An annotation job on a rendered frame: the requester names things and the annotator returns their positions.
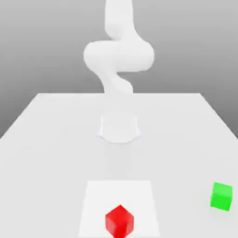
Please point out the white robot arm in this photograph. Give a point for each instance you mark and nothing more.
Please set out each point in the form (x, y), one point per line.
(119, 55)

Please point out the small red cube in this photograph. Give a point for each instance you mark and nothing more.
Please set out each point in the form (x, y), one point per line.
(119, 221)

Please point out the small green cube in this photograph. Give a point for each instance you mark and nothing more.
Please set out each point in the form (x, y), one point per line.
(221, 197)

